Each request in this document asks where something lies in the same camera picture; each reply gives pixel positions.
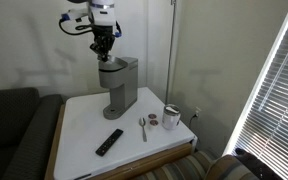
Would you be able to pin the grey coffee machine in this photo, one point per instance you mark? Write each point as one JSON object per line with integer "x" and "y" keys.
{"x": 120, "y": 77}

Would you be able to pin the coffee pod near machine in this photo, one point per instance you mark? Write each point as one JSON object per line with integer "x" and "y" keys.
{"x": 152, "y": 116}

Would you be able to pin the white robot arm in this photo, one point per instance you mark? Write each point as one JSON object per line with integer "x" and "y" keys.
{"x": 102, "y": 19}

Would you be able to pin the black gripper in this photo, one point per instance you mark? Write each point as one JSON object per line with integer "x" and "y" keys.
{"x": 103, "y": 41}

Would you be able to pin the wall outlet with plug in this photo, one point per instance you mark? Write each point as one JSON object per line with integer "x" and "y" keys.
{"x": 195, "y": 116}

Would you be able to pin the white insulated mug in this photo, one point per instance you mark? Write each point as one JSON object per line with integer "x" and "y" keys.
{"x": 171, "y": 116}

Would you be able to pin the dark grey sofa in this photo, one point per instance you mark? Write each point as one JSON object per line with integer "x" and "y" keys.
{"x": 27, "y": 126}

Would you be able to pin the wooden side table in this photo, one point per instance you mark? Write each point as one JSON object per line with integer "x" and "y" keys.
{"x": 125, "y": 171}

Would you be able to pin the black remote control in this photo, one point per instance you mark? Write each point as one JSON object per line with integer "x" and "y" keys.
{"x": 109, "y": 142}

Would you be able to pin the striped sofa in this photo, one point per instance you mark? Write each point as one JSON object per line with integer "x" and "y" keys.
{"x": 200, "y": 166}

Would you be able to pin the white window blinds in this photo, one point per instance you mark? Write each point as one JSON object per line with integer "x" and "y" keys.
{"x": 265, "y": 125}

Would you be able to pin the silver metal spoon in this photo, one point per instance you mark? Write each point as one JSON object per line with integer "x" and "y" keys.
{"x": 142, "y": 123}

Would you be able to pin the coffee pod near spoon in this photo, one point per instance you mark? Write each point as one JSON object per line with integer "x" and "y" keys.
{"x": 154, "y": 122}

